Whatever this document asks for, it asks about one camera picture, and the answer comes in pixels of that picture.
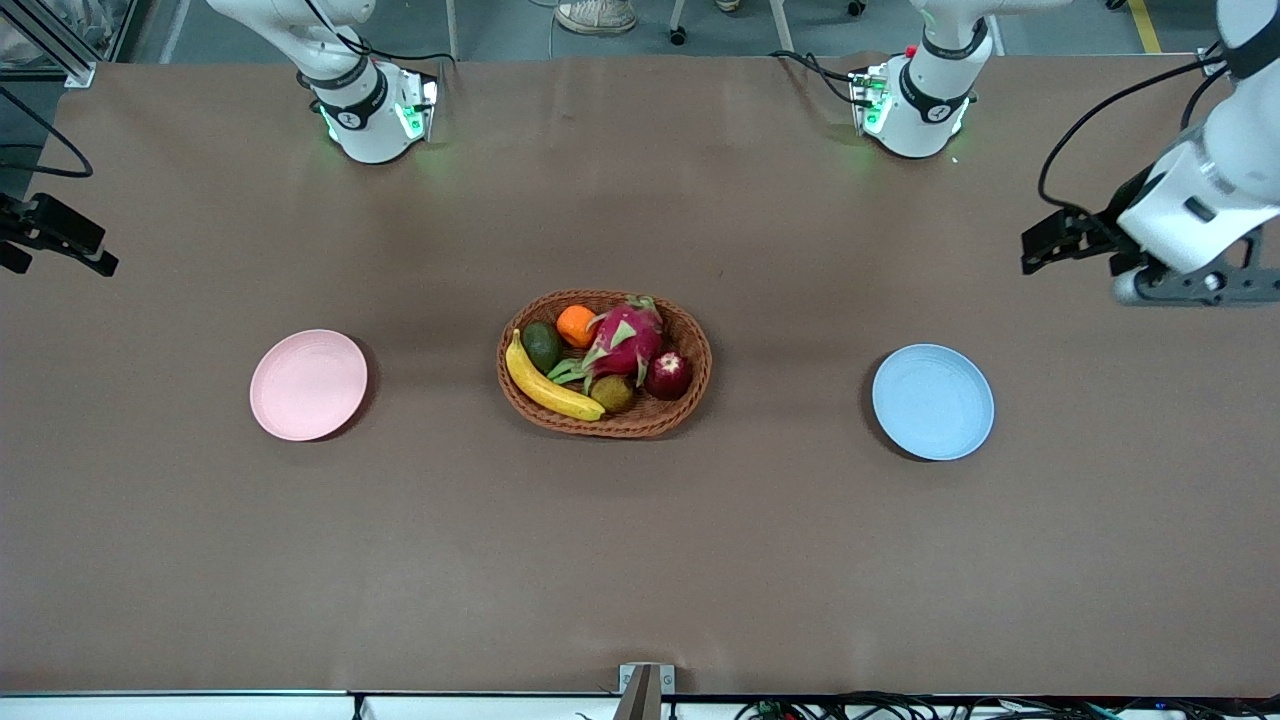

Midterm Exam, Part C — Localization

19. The metal table edge bracket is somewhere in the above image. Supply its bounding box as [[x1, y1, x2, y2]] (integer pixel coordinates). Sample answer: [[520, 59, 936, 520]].
[[618, 663, 676, 720]]

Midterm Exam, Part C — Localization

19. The brown kiwi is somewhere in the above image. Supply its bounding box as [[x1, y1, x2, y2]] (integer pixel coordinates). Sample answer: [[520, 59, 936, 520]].
[[590, 373, 636, 414]]

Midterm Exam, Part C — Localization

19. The black left arm base cable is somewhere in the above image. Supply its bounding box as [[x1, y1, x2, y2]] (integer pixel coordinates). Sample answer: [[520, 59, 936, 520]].
[[770, 50, 871, 106]]

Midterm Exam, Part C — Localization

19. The red apple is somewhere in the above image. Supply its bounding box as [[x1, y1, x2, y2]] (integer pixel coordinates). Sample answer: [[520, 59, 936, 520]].
[[644, 350, 693, 401]]

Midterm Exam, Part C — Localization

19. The pink dragon fruit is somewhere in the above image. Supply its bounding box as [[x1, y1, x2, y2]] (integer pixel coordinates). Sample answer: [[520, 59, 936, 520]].
[[545, 295, 666, 393]]

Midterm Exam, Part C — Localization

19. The black right arm base cable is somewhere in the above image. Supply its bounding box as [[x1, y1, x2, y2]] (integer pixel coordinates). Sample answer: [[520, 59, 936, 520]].
[[300, 0, 457, 67]]

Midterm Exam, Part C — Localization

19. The beige shoe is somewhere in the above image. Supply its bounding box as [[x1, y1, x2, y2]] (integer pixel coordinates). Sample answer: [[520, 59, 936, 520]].
[[555, 0, 638, 36]]

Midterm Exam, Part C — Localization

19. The orange mandarin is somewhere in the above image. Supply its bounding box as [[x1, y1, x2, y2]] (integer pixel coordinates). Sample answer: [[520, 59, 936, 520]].
[[556, 305, 601, 349]]

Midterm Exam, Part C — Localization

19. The blue round plate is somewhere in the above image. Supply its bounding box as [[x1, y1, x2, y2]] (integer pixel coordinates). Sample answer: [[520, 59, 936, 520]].
[[871, 344, 996, 462]]

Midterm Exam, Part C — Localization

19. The white table edge rail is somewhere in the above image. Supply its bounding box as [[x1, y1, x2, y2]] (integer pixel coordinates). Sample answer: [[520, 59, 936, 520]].
[[0, 690, 1280, 720]]

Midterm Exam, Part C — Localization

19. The black cable bundle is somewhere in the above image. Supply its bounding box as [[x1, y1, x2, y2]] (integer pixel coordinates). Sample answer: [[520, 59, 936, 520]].
[[735, 692, 1280, 720]]

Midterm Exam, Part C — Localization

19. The dark green avocado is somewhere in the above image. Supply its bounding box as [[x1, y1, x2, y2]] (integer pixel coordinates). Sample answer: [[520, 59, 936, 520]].
[[522, 322, 563, 374]]

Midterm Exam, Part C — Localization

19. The pink round plate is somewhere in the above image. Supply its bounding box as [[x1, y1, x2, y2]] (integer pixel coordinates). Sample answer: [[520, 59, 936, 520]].
[[249, 329, 369, 442]]

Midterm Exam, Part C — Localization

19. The brown wicker basket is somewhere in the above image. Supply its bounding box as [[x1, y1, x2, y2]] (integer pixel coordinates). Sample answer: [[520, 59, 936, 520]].
[[496, 290, 713, 438]]

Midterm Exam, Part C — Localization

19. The black left arm wrist cable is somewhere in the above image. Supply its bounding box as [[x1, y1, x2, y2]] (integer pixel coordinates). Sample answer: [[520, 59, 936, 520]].
[[1038, 55, 1229, 216]]

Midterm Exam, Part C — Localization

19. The yellow banana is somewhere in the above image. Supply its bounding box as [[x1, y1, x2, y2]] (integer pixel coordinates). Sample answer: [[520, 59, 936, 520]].
[[505, 328, 607, 422]]

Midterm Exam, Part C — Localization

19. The black arm base cable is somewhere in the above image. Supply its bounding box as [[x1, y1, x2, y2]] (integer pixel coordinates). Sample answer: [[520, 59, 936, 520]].
[[300, 0, 457, 67], [770, 50, 871, 106]]

